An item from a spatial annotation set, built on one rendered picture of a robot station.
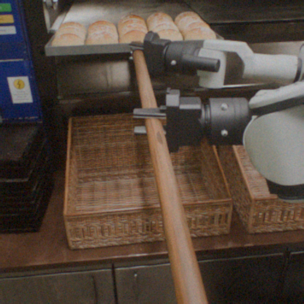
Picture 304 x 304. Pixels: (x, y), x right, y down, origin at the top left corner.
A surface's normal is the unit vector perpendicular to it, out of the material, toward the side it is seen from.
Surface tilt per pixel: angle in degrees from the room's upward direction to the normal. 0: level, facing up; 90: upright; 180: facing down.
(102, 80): 70
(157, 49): 90
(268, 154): 94
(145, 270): 90
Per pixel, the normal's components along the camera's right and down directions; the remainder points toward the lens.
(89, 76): 0.09, 0.18
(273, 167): -0.86, 0.33
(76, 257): -0.02, -0.86
